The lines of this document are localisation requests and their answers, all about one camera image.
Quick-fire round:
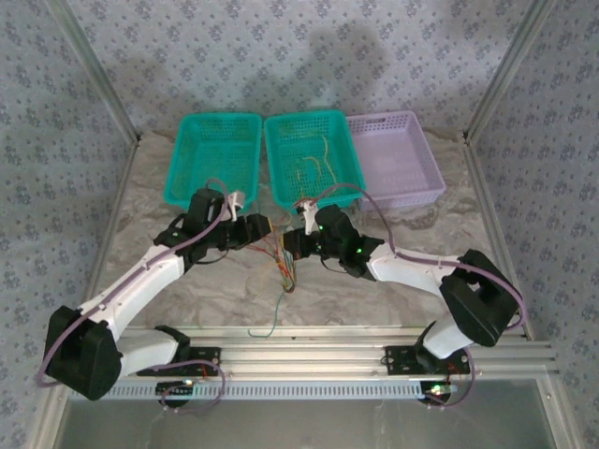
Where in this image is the aluminium frame post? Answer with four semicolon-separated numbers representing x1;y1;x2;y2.
462;0;559;144
46;0;142;143

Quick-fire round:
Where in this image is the teal plastic mesh basket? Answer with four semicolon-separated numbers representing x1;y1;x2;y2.
162;112;263;211
264;109;367;216

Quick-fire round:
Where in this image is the aluminium frame leg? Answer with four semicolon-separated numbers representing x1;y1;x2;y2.
537;373;579;449
27;392;71;449

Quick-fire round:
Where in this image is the slotted grey cable duct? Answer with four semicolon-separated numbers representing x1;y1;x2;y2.
107;378;453;402

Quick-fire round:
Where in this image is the aluminium table side rail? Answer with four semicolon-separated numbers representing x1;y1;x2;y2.
464;138;534;339
69;138;141;331

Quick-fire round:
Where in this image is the grey metal panel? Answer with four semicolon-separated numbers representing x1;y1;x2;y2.
60;392;558;449

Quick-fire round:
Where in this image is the thin green wire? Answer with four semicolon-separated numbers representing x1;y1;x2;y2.
275;252;297;294
247;287;287;338

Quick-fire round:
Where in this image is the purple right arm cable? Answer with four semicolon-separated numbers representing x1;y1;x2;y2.
290;183;526;412

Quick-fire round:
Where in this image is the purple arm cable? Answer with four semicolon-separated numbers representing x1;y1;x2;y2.
36;177;235;415
290;183;526;412

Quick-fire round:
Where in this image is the small controller circuit board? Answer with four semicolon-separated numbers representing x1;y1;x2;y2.
155;380;197;399
419;381;459;404

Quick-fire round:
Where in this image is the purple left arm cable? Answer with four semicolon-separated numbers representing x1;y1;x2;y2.
36;177;235;415

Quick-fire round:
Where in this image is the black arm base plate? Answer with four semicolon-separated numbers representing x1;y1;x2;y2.
135;344;222;378
384;344;471;376

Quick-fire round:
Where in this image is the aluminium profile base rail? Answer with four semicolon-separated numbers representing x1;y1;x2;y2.
111;324;561;381

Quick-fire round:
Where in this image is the lilac plastic mesh basket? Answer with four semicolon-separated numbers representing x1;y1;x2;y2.
344;109;447;211

